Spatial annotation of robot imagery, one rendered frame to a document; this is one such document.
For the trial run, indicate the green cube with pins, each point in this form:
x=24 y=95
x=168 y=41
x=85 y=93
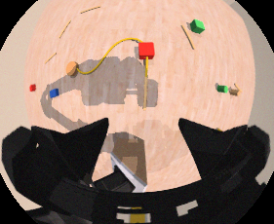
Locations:
x=197 y=26

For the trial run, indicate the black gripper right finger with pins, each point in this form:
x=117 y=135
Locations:
x=208 y=145

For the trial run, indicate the small blue block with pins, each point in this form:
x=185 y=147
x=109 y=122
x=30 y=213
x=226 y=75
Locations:
x=54 y=92

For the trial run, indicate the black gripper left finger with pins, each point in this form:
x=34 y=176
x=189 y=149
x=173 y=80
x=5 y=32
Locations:
x=78 y=149

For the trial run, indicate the green cylinder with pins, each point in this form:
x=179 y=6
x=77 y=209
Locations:
x=222 y=89

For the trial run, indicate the round wooden button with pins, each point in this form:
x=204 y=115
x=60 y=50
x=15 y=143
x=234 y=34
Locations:
x=71 y=68

